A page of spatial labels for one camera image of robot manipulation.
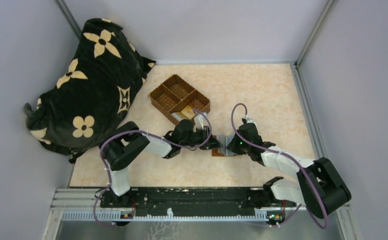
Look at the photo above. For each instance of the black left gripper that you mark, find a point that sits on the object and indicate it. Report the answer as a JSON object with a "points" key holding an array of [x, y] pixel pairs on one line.
{"points": [[211, 143]]}

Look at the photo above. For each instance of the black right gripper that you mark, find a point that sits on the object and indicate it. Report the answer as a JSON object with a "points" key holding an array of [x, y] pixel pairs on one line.
{"points": [[233, 147]]}

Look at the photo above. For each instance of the brown leather card holder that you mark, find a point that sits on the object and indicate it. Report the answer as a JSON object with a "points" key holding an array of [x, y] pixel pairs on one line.
{"points": [[223, 151]]}

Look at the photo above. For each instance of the brown woven divided basket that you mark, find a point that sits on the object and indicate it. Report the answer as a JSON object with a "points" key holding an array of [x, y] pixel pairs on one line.
{"points": [[174, 94]]}

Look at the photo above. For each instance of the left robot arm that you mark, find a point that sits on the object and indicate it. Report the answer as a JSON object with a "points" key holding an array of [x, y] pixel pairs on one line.
{"points": [[127, 142]]}

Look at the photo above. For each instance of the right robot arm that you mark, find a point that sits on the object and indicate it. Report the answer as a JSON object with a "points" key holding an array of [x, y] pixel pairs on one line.
{"points": [[316, 184]]}

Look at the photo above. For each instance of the yellow card in basket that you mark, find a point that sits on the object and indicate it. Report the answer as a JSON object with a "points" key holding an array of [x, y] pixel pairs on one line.
{"points": [[188, 112]]}

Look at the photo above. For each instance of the white card in basket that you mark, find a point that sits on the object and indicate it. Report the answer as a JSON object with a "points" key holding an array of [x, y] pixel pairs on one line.
{"points": [[178, 116]]}

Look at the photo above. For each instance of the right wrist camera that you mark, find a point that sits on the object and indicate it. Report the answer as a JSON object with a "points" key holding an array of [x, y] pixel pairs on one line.
{"points": [[248, 120]]}

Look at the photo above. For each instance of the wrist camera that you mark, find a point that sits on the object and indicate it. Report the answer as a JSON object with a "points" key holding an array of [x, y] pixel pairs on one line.
{"points": [[248, 120], [201, 121]]}

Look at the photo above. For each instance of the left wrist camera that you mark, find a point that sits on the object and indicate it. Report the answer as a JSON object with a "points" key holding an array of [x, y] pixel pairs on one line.
{"points": [[201, 121]]}

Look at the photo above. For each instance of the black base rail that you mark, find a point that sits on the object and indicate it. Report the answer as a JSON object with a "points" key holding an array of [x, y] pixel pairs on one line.
{"points": [[167, 204]]}

